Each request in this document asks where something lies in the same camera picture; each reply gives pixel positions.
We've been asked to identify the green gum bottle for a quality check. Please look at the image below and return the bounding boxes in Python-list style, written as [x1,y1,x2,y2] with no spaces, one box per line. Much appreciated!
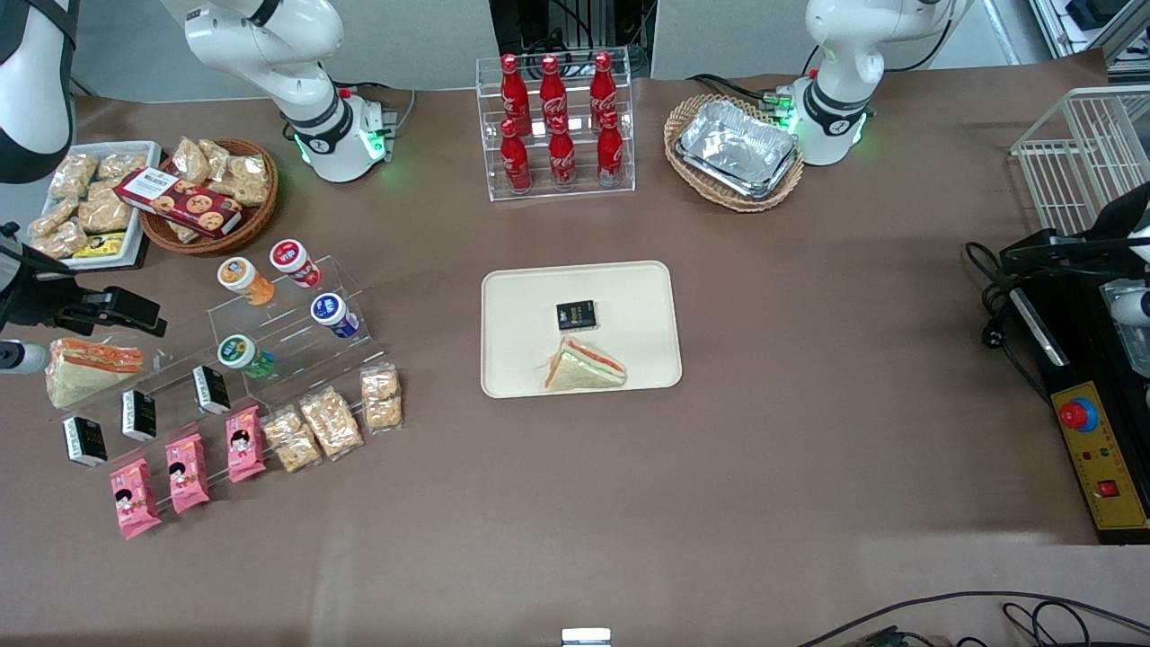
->
[217,333,276,379]

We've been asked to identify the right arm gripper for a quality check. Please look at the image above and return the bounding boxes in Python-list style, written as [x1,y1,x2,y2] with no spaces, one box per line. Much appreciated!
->
[0,223,168,375]

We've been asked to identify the orange gum bottle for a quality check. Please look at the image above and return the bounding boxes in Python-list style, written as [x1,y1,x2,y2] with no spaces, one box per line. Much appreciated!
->
[217,256,276,307]

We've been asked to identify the stack of foil trays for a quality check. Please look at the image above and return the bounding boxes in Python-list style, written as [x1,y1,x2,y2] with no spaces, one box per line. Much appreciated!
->
[675,99,801,200]

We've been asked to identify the pink snack packet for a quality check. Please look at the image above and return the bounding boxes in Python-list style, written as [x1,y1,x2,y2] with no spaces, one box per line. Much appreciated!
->
[164,432,212,516]
[225,404,269,484]
[109,456,164,541]

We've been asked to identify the black power cable with plug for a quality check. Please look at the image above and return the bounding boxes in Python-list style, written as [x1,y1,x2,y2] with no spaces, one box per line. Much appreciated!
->
[963,239,1052,405]

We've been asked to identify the yellow snack packet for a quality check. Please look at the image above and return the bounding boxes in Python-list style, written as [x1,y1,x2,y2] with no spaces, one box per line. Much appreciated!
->
[71,231,128,261]

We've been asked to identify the clear rice cracker packet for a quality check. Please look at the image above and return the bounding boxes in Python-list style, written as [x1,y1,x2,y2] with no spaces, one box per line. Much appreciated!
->
[27,197,82,240]
[198,138,236,181]
[94,150,150,182]
[172,136,213,186]
[360,363,403,433]
[214,154,272,208]
[78,183,136,235]
[49,152,98,201]
[261,405,323,474]
[298,386,366,462]
[31,219,90,262]

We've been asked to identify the light wicker basket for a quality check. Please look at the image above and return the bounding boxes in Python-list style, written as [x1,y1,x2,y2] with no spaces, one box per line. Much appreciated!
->
[663,93,806,214]

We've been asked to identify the dark red cookie box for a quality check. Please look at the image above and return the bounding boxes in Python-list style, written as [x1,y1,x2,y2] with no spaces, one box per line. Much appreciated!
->
[114,166,244,240]

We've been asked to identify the looped black cable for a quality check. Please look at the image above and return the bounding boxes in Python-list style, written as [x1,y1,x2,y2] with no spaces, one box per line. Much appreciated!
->
[1001,600,1150,647]

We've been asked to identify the small black white box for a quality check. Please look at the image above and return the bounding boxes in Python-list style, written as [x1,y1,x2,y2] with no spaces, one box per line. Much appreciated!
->
[62,415,109,469]
[191,364,233,417]
[120,388,158,443]

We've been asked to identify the red gum bottle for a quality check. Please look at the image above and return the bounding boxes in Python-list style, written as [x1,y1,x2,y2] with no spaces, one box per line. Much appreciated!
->
[269,238,323,289]

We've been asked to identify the red emergency stop button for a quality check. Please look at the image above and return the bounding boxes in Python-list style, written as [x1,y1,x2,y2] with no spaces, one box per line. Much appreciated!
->
[1057,396,1100,433]

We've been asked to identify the long black cable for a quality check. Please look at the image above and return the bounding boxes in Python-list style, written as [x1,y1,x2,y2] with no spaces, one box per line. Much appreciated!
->
[798,590,1150,647]

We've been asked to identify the cream plastic tray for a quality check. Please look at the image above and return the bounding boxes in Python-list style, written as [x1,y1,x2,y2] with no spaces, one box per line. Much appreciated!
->
[481,260,683,399]

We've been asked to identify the red cola bottle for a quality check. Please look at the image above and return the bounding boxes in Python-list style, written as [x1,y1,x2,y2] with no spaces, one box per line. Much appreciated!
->
[538,55,570,134]
[596,110,625,188]
[588,51,620,129]
[500,118,534,195]
[500,53,532,136]
[547,116,578,191]

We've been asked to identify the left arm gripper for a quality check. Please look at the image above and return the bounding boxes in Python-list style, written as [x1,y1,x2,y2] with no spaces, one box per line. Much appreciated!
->
[1001,180,1150,328]

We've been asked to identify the brown wicker basket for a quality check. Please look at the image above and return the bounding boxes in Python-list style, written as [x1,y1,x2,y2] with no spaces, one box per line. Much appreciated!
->
[138,137,280,257]

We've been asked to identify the clear acrylic stepped stand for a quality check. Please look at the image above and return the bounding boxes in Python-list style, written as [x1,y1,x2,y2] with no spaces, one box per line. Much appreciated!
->
[52,255,389,472]

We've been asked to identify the white rectangular tray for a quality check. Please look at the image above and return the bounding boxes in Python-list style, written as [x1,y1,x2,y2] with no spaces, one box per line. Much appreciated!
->
[27,140,164,271]

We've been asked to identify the blue gum bottle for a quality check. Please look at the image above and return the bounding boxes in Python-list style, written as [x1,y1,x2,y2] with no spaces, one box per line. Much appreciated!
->
[310,292,361,341]

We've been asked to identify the black yellow control box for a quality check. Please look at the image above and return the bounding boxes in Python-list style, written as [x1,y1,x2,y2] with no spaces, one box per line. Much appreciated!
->
[1006,265,1150,546]

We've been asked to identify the white wire basket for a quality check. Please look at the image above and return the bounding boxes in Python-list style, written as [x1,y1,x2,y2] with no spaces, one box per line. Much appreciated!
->
[1010,85,1150,237]

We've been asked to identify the clear acrylic bottle rack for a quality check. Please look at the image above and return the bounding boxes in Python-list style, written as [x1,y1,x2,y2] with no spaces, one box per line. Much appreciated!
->
[475,46,637,203]

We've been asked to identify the black equipment rack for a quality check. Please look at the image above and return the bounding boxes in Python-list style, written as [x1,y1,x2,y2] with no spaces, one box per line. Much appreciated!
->
[489,0,659,78]

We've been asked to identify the wrapped triangle sandwich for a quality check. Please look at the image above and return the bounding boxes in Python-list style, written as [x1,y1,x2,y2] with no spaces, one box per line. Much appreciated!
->
[542,336,628,393]
[45,337,146,411]

